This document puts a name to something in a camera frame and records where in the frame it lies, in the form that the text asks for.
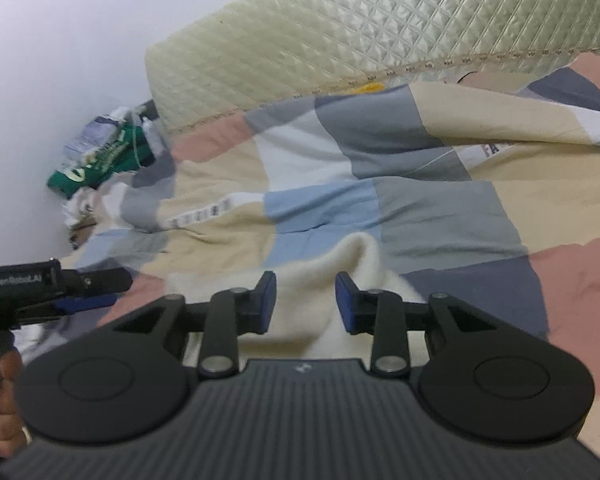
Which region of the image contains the patchwork checked bedsheet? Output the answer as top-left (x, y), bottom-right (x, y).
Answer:
top-left (25, 52), bottom-right (600, 366)

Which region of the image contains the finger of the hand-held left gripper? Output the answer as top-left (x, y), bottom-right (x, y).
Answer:
top-left (50, 294), bottom-right (119, 317)
top-left (60, 267), bottom-right (134, 298)

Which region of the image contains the white plastic bag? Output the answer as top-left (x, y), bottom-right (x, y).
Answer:
top-left (62, 107), bottom-right (131, 161)

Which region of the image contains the green printed bag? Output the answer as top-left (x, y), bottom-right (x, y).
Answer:
top-left (47, 126), bottom-right (156, 200)

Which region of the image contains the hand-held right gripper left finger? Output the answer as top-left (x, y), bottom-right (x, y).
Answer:
top-left (112, 271), bottom-right (278, 380)

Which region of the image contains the person's left hand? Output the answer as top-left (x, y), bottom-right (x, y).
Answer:
top-left (0, 349), bottom-right (30, 457)

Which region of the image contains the cream quilted headboard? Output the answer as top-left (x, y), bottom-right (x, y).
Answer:
top-left (145, 0), bottom-right (600, 133)

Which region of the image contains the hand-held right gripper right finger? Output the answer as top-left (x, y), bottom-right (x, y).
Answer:
top-left (334, 271), bottom-right (501, 379)

